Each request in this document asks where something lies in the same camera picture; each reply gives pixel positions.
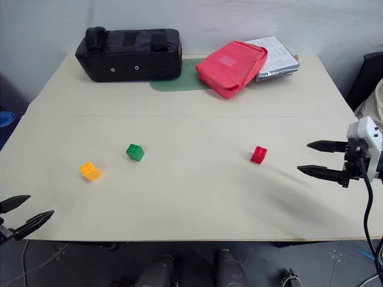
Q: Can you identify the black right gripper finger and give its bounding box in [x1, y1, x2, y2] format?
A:
[307, 140, 348, 154]
[297, 164, 345, 185]

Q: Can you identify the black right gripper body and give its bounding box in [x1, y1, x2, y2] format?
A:
[341, 139, 370, 189]

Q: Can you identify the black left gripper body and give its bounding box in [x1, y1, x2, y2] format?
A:
[0, 216, 16, 245]

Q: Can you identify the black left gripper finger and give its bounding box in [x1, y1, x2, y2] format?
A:
[0, 195, 32, 214]
[13, 209, 55, 242]

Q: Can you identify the cream fabric cover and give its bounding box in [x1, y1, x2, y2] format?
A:
[354, 78, 383, 133]

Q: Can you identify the red toy brick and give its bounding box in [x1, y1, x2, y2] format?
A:
[250, 145, 269, 165]

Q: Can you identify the black chair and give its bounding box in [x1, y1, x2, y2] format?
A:
[346, 51, 383, 112]

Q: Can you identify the orange toy brick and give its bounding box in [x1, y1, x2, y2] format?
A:
[78, 161, 104, 182]

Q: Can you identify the blue round container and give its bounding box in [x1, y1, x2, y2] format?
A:
[0, 111, 16, 129]

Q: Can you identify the silver foil bag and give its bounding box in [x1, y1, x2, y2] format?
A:
[254, 61, 301, 84]

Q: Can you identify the silver bag with papers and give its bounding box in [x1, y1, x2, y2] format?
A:
[247, 36, 300, 74]

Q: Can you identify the green toy brick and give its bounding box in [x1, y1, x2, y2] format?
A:
[125, 143, 145, 163]

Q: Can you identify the red fabric pouch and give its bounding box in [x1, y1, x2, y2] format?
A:
[194, 41, 269, 100]

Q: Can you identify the dark rounded shape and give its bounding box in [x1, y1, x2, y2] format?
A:
[130, 254, 181, 287]
[212, 248, 250, 287]

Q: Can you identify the green flat mat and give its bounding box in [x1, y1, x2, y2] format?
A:
[149, 57, 217, 94]

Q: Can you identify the black padded fabric case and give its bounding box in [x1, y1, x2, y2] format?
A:
[74, 26, 184, 84]

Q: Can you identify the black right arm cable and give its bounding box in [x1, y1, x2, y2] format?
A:
[357, 155, 383, 273]

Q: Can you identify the white floor cable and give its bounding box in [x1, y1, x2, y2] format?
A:
[0, 240, 70, 287]

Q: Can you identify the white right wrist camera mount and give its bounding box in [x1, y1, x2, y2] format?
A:
[346, 116, 383, 183]

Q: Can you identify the small wired floor device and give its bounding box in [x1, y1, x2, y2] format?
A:
[280, 268, 303, 287]

